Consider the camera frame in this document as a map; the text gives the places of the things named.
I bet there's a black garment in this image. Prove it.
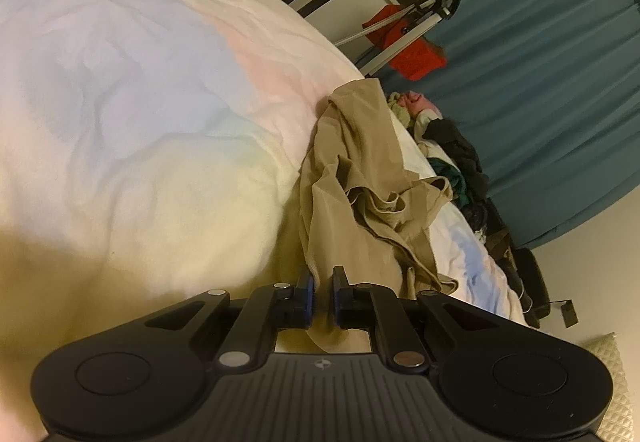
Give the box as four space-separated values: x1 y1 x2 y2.
422 118 491 203

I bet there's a garment steamer stand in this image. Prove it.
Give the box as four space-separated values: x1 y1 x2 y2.
332 0 463 78

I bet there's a green garment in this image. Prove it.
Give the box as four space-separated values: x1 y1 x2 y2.
432 157 472 204

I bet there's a wide blue curtain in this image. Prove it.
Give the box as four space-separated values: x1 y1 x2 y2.
425 0 640 248

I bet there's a pink garment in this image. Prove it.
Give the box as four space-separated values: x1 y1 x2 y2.
404 91 441 119

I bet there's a black sofa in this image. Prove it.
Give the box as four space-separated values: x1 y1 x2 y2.
500 247 551 329

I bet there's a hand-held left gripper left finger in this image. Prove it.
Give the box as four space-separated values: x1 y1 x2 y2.
145 272 316 367

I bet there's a tan printed t-shirt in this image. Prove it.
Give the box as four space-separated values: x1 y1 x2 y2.
299 78 463 354

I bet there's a quilted cream pillow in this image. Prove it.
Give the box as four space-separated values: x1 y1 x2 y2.
585 332 640 442

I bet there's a pastel tie-dye blanket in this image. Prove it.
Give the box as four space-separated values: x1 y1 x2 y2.
0 0 528 442

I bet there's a pale yellow fuzzy cloth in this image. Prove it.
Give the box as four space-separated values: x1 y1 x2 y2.
387 92 413 125

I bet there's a white garment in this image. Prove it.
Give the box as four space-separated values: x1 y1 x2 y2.
410 109 442 139

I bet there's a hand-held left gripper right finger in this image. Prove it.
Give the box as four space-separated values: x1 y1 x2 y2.
330 266 501 369

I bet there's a red basket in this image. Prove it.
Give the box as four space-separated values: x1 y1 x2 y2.
367 4 448 82

